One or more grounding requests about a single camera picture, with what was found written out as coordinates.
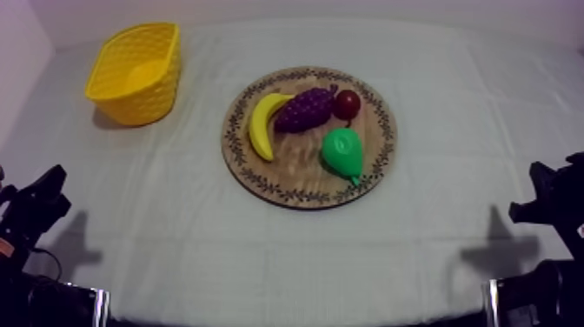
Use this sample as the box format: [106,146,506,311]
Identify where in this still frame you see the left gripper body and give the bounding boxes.
[0,164,72,257]

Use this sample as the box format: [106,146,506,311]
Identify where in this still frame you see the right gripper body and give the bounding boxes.
[508,151,584,264]

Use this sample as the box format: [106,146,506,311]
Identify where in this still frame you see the yellow plastic basket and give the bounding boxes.
[84,23,183,128]

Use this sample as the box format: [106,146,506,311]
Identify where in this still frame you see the green toy pear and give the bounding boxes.
[321,127,365,187]

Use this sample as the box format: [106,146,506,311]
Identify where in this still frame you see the round wooden board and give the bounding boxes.
[221,66,398,210]

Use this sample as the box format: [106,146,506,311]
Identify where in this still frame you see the silver metal bar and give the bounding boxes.
[482,279,500,327]
[93,287,111,327]

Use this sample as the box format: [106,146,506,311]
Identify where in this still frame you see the small red fruit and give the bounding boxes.
[333,89,362,128]

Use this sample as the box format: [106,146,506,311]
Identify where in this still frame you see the yellow toy banana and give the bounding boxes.
[248,92,295,163]

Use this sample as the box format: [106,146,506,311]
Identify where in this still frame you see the purple toy grapes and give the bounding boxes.
[273,83,339,135]

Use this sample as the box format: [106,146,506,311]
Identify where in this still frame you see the black cable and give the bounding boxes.
[28,246,63,284]

